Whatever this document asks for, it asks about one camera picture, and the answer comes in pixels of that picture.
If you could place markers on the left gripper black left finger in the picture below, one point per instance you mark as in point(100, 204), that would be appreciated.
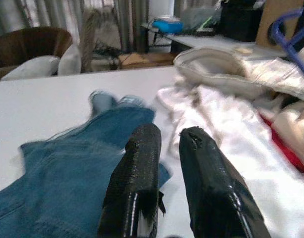
point(139, 173)

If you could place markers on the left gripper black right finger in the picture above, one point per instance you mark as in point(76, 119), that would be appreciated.
point(211, 188)

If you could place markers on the blue denim jeans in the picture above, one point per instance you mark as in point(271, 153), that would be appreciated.
point(55, 178)

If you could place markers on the beige trousers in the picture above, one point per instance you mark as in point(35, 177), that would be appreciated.
point(211, 62)

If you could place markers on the blue-purple plastic hanger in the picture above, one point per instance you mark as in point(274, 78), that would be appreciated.
point(294, 53)

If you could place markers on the white cloth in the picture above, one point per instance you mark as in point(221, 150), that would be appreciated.
point(228, 138)

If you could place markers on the red cloth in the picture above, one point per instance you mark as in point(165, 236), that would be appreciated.
point(288, 153)

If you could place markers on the cream fabric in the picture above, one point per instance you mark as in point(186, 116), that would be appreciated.
point(293, 121)

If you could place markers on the flat brown cardboard box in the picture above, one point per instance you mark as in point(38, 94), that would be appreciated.
point(147, 59)

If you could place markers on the light grey pillow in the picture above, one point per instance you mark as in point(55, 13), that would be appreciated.
point(30, 68)
point(71, 59)

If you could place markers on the dried feathery plant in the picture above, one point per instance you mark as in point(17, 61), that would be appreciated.
point(88, 37)

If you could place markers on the grey side table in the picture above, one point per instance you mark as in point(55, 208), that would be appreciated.
point(204, 41)

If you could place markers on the bright blue box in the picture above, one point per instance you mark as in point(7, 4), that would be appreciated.
point(168, 26)

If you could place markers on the black box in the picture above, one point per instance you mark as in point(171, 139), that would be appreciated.
point(241, 22)

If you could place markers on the brown armchair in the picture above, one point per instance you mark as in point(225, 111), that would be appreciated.
point(30, 42)

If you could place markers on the upright brown cardboard sheet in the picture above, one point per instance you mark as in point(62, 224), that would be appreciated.
point(268, 24)

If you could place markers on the grey curtain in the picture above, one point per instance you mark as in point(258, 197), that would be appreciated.
point(55, 15)

